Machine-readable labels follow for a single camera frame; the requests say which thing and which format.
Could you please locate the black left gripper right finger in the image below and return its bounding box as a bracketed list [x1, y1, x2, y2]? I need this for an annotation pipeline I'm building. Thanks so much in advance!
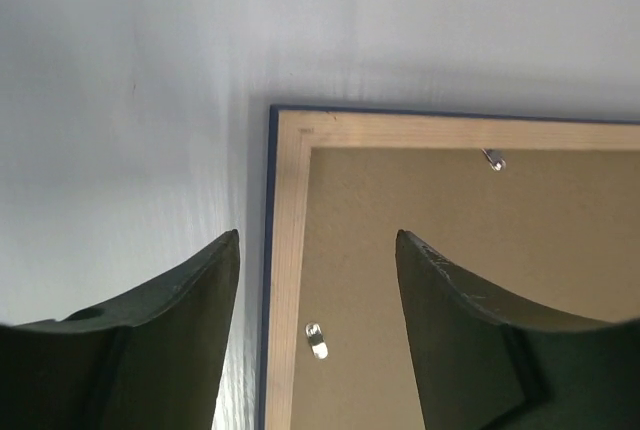
[395, 230, 639, 429]

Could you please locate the wooden picture frame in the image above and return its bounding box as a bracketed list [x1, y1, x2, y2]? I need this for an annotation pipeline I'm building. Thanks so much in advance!
[259, 108, 639, 429]

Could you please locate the brown cardboard backing board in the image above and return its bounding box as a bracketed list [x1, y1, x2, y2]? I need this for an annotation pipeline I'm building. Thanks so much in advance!
[291, 149, 639, 429]

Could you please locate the metal backing clip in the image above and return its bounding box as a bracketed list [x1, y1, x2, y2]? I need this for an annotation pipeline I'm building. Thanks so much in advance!
[304, 322, 329, 360]
[482, 149, 506, 172]

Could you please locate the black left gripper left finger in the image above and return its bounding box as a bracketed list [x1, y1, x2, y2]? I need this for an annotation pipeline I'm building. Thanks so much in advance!
[1, 230, 240, 429]

